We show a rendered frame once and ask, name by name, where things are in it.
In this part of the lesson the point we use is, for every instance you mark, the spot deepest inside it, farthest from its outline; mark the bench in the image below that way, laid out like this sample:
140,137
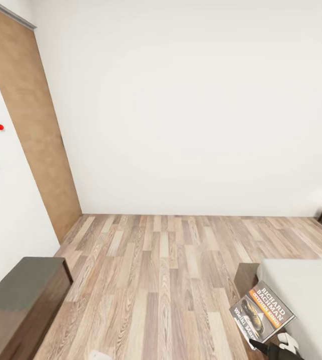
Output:
31,295

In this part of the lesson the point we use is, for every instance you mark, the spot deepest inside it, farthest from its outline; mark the sliding door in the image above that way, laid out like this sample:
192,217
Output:
27,96

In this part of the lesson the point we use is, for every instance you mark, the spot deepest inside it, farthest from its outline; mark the hardback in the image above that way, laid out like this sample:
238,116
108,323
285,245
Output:
260,314

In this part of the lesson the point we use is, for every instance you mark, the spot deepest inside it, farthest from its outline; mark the bed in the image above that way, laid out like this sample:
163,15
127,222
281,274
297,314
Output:
298,283

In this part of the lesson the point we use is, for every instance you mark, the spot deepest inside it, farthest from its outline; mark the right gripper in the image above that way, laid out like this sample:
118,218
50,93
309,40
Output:
274,352

